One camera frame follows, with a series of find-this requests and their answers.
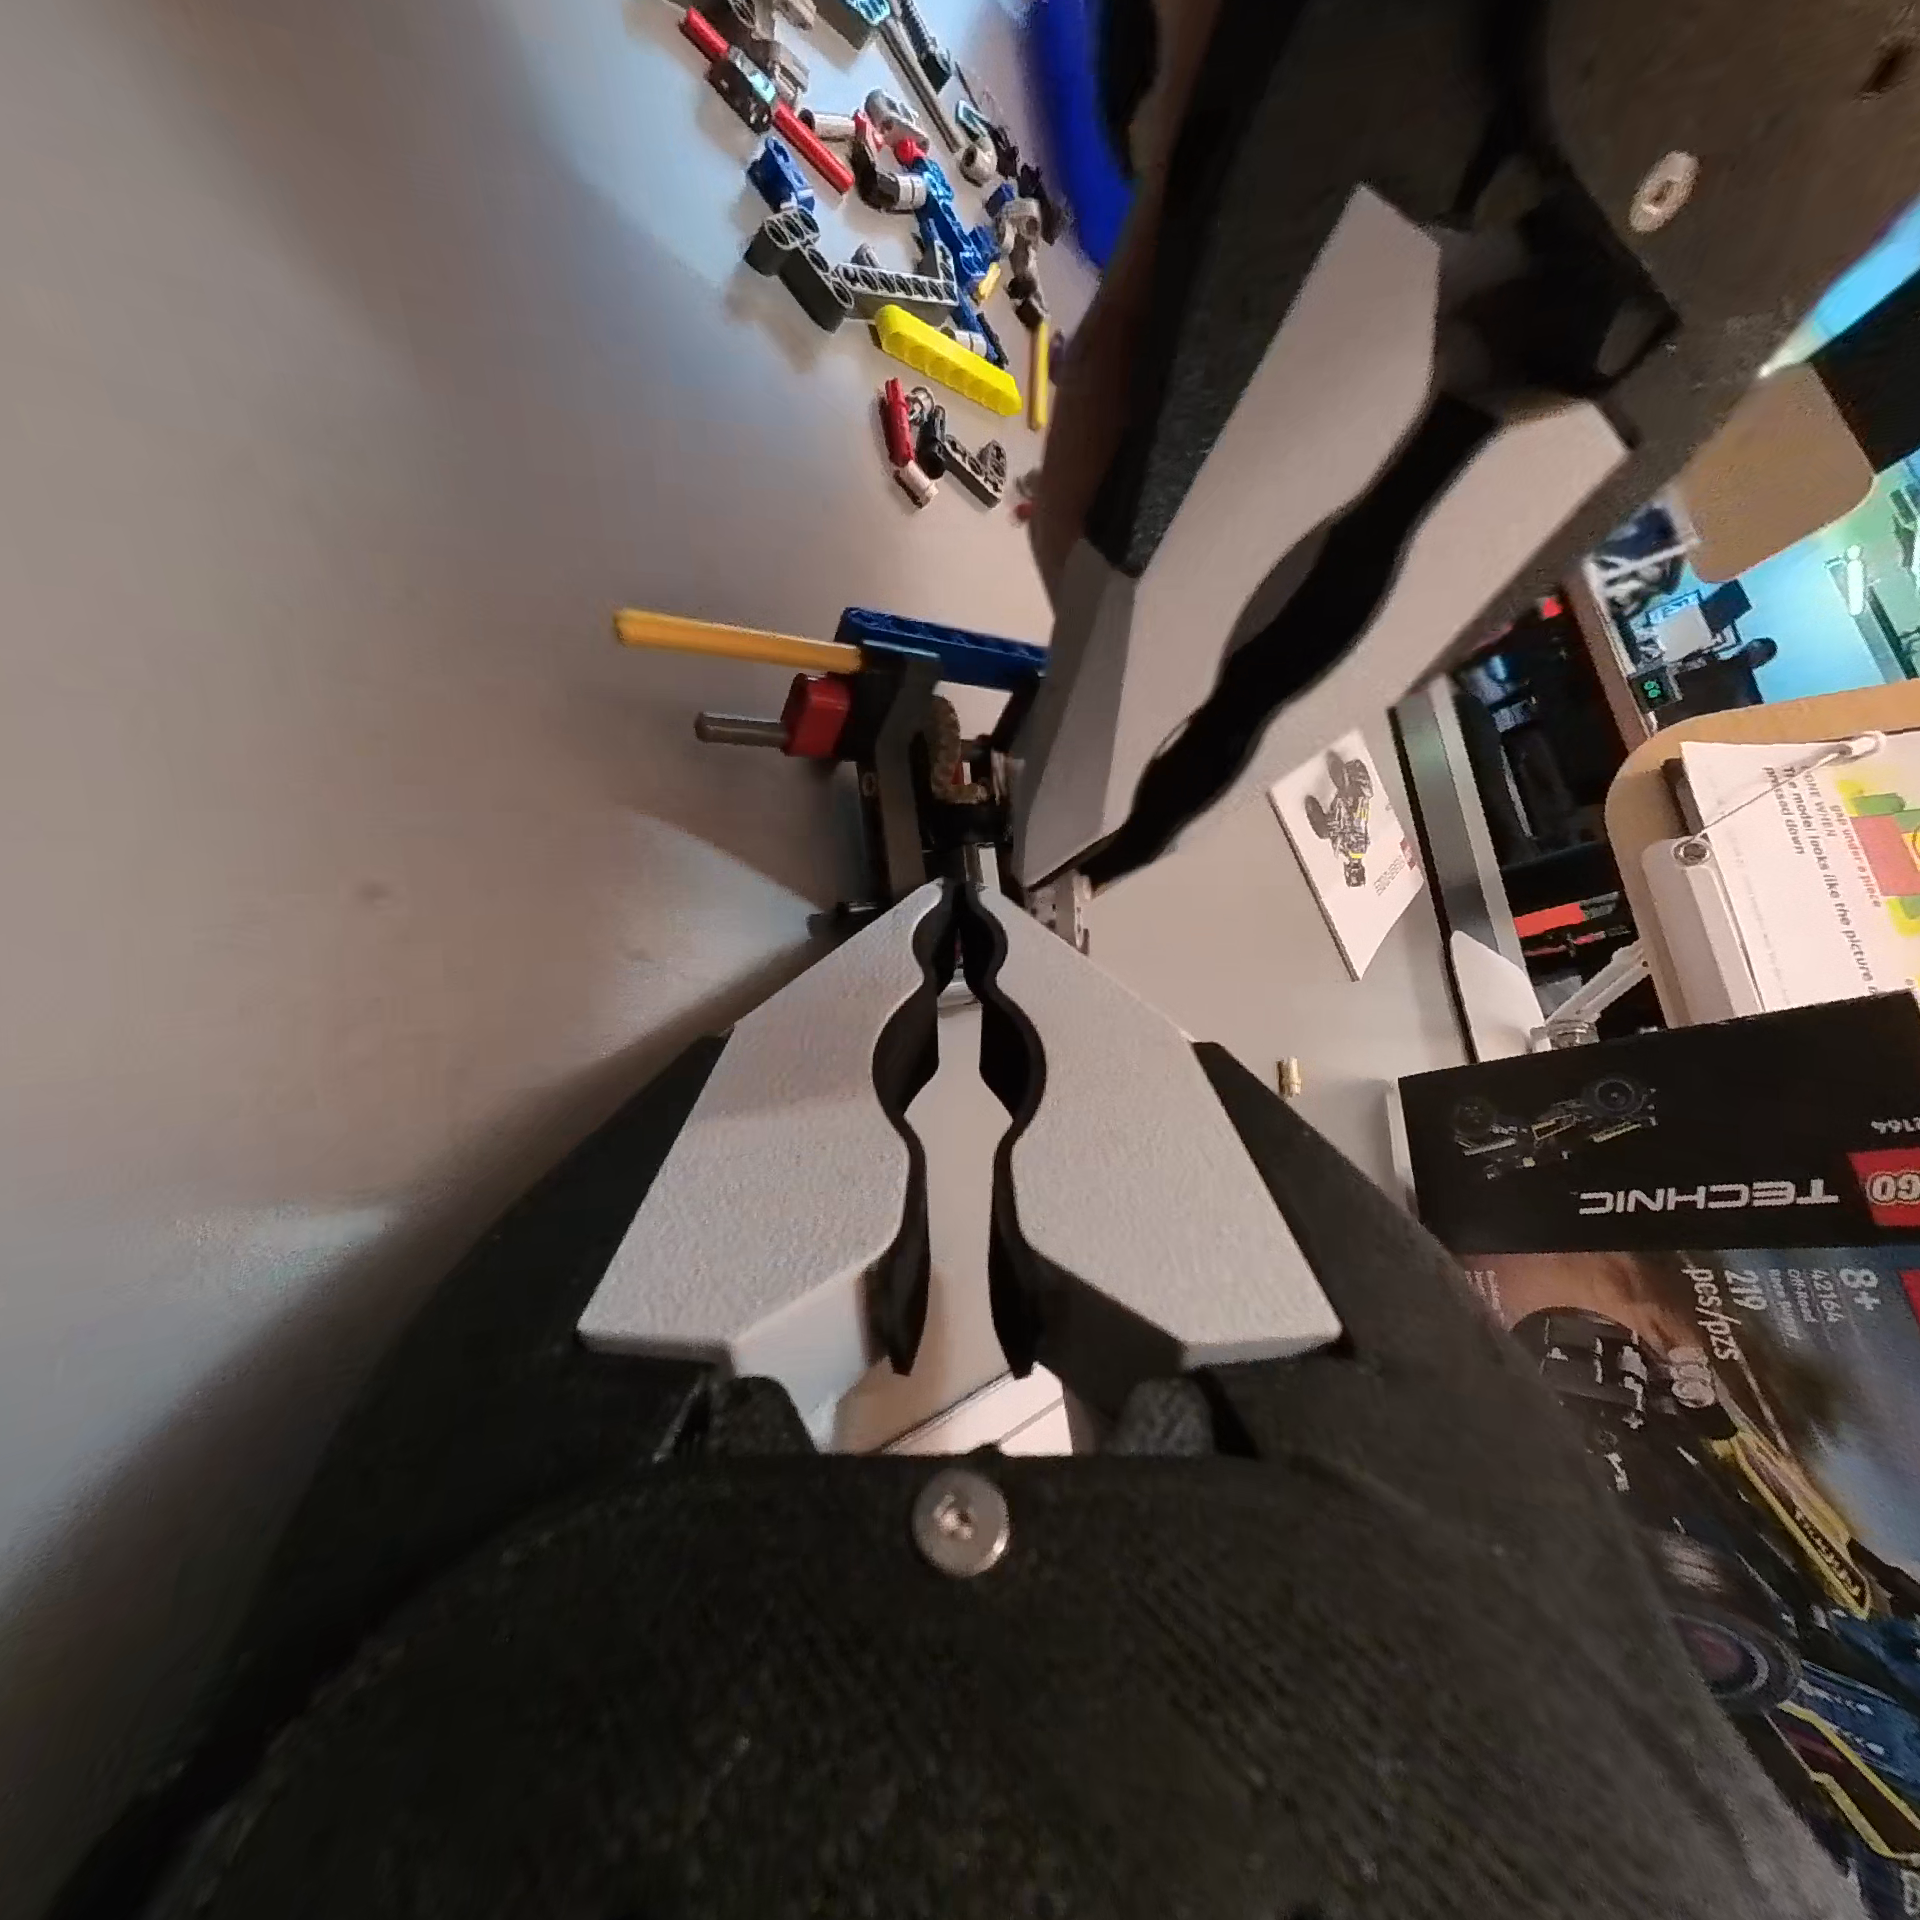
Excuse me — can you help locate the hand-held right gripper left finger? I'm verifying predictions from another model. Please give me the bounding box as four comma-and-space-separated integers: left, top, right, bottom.
574, 878, 962, 1378

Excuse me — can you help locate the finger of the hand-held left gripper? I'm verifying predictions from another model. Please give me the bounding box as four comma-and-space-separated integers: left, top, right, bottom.
1092, 394, 1636, 882
1023, 182, 1450, 890

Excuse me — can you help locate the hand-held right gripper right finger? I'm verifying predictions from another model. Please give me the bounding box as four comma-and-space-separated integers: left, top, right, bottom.
959, 885, 1343, 1382

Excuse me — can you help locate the partly built lego chassis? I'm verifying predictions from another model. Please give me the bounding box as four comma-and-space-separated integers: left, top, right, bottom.
615, 603, 1096, 1007

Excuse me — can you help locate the yellow lego beam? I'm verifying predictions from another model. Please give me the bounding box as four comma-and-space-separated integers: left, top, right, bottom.
874, 305, 1023, 419

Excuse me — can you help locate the pile of loose lego pieces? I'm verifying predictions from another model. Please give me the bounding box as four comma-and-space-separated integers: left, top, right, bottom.
660, 0, 1080, 519

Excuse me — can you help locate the black lego set box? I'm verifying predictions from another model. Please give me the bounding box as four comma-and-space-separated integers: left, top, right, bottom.
1395, 990, 1920, 1920

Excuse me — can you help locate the open instruction booklet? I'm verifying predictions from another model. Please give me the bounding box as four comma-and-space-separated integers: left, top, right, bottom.
837, 1357, 1079, 1455

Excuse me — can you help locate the dark flat panel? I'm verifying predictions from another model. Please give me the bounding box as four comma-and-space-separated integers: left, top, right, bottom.
1391, 673, 1536, 1052

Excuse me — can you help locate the light wooden board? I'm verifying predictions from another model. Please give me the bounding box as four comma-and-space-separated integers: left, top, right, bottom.
1603, 682, 1920, 1037

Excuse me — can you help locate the closed instruction booklet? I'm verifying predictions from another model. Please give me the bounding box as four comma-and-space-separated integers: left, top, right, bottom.
1266, 729, 1427, 986

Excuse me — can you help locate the white stand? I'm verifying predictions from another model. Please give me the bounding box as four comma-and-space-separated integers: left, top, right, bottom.
1446, 831, 1719, 1062

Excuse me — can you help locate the blue storage bin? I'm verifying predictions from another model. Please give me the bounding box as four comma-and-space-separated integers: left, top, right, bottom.
1020, 0, 1149, 266

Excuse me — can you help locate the printed paper sheet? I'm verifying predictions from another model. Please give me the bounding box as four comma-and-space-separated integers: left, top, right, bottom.
1677, 731, 1920, 1019

